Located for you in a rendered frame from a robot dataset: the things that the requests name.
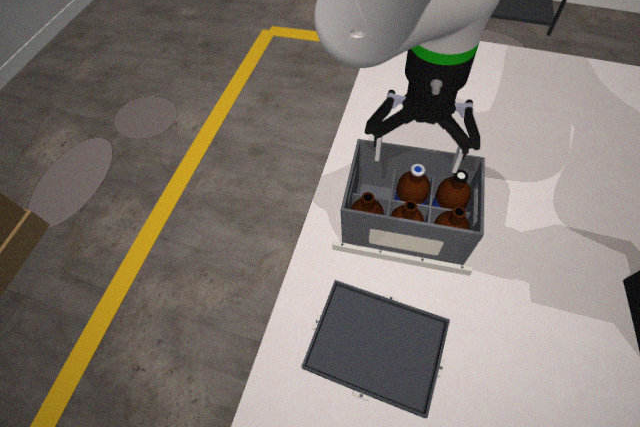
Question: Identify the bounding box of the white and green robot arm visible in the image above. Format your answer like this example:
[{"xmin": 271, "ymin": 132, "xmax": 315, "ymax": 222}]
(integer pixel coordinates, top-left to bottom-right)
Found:
[{"xmin": 314, "ymin": 0, "xmax": 500, "ymax": 95}]

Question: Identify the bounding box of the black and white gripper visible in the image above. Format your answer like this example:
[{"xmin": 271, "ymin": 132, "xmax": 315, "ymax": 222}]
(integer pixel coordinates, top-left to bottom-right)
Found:
[{"xmin": 364, "ymin": 83, "xmax": 480, "ymax": 173}]

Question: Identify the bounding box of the grey divided crate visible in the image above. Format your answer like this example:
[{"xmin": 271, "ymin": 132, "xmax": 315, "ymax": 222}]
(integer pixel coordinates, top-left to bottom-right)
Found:
[{"xmin": 340, "ymin": 139, "xmax": 484, "ymax": 265}]

